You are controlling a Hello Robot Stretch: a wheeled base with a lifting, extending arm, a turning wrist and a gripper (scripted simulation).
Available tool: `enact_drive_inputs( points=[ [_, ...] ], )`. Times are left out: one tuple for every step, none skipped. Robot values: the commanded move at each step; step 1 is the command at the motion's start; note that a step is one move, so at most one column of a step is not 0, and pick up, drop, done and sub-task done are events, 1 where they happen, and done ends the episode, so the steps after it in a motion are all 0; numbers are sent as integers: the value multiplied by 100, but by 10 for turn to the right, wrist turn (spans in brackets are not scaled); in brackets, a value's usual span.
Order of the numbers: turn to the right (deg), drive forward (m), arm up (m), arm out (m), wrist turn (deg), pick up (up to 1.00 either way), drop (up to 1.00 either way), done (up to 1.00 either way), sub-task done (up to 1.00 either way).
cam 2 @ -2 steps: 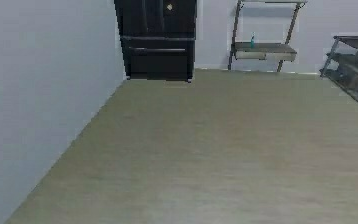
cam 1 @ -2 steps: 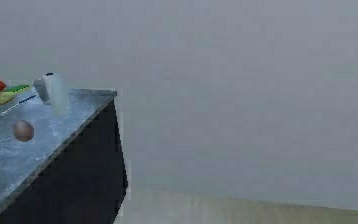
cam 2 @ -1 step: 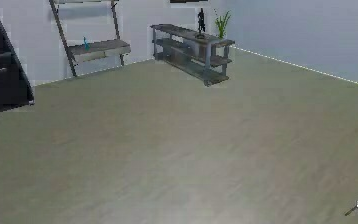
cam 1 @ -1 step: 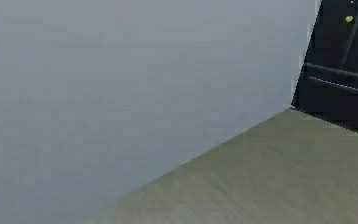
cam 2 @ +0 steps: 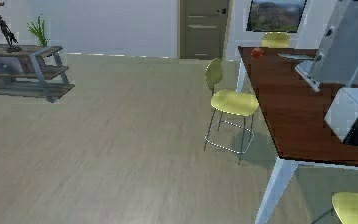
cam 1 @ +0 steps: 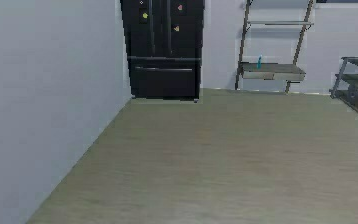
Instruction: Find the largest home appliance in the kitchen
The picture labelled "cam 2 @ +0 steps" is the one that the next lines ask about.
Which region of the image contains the framed landscape picture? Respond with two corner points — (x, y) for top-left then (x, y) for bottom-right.
(246, 0), (309, 34)

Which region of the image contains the dark brown room door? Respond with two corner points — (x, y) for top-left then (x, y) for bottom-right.
(177, 0), (233, 60)

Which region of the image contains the brown wooden table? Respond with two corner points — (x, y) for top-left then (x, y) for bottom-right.
(236, 45), (358, 224)

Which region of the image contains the grey flat plate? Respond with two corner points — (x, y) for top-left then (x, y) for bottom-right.
(277, 52), (315, 62)

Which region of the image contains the white box appliance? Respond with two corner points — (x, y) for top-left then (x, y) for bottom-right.
(324, 87), (358, 147)

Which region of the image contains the yellow-green chair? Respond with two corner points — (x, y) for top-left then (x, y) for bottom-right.
(203, 57), (261, 166)
(310, 191), (358, 224)
(260, 31), (291, 49)

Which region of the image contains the grey wooden shelf unit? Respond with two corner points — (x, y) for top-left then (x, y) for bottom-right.
(0, 44), (76, 104)

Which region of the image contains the green house plant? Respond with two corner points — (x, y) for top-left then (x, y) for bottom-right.
(26, 14), (49, 48)

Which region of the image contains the dark figure statue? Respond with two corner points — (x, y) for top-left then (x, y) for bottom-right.
(0, 14), (23, 54)

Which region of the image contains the red apple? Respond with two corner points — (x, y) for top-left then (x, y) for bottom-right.
(250, 47), (264, 60)

